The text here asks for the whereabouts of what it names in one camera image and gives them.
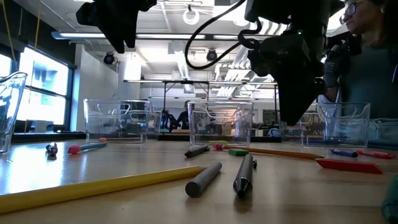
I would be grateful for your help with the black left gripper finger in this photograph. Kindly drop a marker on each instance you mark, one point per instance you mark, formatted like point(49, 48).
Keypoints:
point(130, 31)
point(112, 34)

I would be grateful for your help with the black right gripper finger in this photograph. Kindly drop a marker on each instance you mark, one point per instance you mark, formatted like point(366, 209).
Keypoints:
point(317, 88)
point(293, 99)

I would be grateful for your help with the orange pencil with pink eraser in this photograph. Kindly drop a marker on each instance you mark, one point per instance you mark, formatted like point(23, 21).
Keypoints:
point(273, 152)

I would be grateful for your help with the green eraser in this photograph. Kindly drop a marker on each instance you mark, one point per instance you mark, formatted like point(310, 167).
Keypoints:
point(238, 152)

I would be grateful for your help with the red pen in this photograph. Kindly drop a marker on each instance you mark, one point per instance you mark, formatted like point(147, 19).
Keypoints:
point(376, 154)

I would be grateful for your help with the gray pen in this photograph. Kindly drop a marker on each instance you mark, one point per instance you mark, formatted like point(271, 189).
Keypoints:
point(244, 174)

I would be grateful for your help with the black click pen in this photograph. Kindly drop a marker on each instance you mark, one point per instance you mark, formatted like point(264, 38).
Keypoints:
point(196, 151)

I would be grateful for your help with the blue pencil with pink eraser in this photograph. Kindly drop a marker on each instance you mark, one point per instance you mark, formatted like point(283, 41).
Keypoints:
point(90, 146)

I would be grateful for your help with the gray crayon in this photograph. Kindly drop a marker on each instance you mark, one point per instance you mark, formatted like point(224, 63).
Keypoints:
point(203, 179)

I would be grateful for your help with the dark purple pen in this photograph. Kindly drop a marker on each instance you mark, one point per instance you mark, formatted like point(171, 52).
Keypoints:
point(52, 150)

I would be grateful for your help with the yellow pencil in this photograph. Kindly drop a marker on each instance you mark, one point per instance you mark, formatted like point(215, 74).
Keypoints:
point(93, 188)

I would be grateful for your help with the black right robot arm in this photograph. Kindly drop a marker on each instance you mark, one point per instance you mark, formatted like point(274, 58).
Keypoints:
point(286, 12)

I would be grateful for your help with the long ceiling light bar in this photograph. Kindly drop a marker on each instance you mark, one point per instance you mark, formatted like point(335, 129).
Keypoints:
point(81, 35)

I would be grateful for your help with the clear plastic bin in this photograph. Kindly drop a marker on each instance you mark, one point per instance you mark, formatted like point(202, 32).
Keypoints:
point(12, 109)
point(118, 124)
point(342, 124)
point(220, 124)

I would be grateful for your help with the person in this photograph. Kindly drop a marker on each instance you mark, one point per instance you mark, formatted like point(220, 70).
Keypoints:
point(184, 118)
point(367, 77)

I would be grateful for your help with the bright window pane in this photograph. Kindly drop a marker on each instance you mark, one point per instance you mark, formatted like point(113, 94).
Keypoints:
point(43, 87)

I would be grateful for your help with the teal rounded object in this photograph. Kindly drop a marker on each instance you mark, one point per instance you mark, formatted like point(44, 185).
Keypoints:
point(391, 202)

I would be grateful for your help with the black ceiling camera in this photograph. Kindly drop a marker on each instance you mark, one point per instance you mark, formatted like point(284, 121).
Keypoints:
point(211, 55)
point(109, 58)

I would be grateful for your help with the black metal workbench frame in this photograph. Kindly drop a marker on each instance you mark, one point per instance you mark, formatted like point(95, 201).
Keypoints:
point(186, 82)

